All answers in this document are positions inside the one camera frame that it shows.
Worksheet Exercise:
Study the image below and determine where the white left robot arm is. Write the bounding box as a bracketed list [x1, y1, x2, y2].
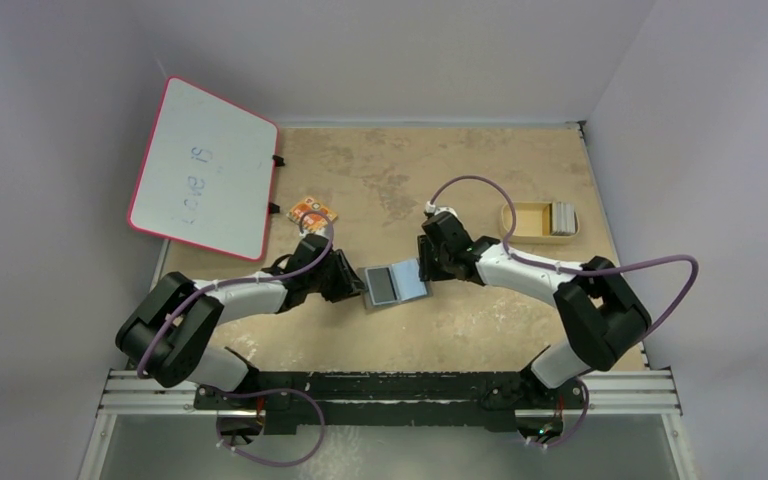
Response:
[115, 234, 366, 409]

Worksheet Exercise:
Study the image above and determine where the orange circuit board card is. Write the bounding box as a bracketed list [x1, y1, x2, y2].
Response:
[286, 196, 338, 233]

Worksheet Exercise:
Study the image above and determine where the beige oval tray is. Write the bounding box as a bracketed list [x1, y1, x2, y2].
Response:
[500, 202, 580, 245]

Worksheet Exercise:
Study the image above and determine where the pink framed whiteboard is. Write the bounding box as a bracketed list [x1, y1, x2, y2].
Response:
[127, 76, 279, 261]

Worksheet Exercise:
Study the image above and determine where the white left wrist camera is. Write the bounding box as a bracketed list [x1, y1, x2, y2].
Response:
[303, 221, 332, 238]

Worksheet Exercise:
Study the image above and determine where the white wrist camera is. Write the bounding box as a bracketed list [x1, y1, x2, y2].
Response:
[424, 202, 458, 219]
[303, 221, 332, 238]

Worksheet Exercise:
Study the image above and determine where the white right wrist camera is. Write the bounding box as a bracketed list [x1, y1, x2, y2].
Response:
[424, 202, 458, 219]

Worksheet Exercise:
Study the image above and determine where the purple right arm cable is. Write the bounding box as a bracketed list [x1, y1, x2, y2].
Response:
[426, 175, 700, 346]

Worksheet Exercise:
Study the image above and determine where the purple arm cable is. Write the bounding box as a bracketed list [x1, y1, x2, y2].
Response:
[426, 175, 700, 346]
[135, 210, 336, 380]

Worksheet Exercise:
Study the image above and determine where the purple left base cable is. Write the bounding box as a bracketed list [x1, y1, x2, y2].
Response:
[215, 388, 329, 470]

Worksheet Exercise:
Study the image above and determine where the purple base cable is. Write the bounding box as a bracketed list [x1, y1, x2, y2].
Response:
[524, 380, 589, 452]
[215, 388, 329, 470]

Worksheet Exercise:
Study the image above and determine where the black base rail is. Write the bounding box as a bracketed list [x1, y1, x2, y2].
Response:
[194, 370, 585, 436]

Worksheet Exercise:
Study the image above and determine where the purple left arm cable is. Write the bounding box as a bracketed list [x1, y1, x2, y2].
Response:
[135, 210, 336, 380]

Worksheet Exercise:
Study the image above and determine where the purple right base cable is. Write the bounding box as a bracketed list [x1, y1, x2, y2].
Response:
[524, 380, 589, 452]

